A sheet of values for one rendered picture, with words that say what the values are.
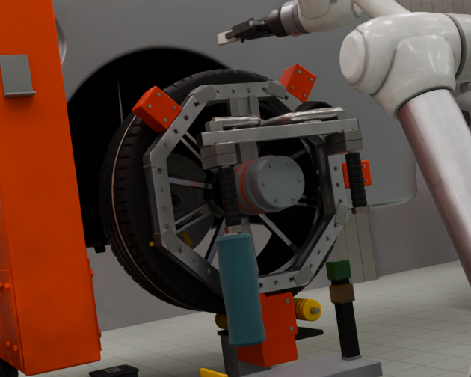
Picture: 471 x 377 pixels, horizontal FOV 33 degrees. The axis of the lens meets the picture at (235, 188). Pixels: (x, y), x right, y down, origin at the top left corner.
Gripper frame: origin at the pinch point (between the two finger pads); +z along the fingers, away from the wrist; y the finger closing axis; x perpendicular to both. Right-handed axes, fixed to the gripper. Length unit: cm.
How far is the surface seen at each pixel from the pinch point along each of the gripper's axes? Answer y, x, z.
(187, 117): -20.5, -24.2, -1.9
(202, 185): -10.5, -40.4, 3.5
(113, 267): 263, -70, 354
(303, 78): 9.4, -13.6, -17.3
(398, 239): 526, -64, 237
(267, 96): -0.6, -18.6, -12.3
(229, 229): -31, -53, -23
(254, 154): -4.8, -33.7, -10.1
